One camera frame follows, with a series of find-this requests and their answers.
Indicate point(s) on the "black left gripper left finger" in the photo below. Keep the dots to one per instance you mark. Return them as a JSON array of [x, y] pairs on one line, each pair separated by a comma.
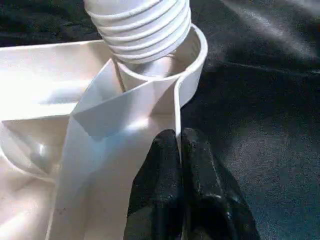
[[157, 190]]

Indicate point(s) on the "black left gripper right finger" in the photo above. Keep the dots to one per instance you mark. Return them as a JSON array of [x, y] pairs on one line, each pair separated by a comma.
[[210, 200]]

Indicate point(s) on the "white plastic table top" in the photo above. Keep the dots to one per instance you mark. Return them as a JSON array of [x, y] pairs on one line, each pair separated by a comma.
[[75, 125]]

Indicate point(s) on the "white plastic table leg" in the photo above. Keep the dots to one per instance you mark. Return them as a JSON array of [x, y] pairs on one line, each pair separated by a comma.
[[140, 30]]

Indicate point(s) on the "black work surface mat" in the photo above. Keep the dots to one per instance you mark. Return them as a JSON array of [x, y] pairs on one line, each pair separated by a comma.
[[262, 100]]

